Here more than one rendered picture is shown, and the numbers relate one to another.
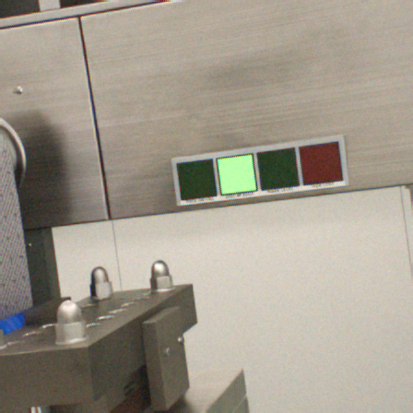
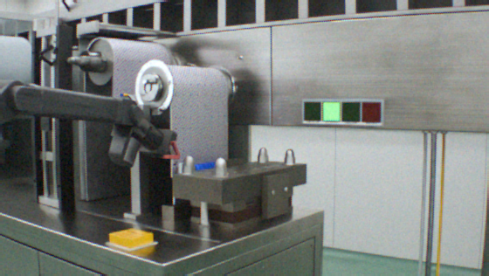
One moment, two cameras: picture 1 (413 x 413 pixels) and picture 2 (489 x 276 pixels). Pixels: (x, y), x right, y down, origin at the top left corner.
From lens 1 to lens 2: 33 cm
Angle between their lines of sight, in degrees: 20
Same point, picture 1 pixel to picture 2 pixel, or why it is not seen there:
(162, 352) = (270, 192)
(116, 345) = (242, 182)
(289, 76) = (362, 65)
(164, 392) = (267, 210)
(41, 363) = (203, 183)
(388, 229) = (477, 157)
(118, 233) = (337, 136)
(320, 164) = (371, 113)
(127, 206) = (279, 120)
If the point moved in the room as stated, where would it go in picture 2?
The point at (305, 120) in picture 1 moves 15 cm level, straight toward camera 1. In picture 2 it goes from (367, 88) to (353, 86)
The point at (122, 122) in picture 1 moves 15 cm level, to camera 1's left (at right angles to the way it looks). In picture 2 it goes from (283, 78) to (235, 79)
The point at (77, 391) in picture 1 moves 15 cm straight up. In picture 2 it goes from (216, 198) to (215, 134)
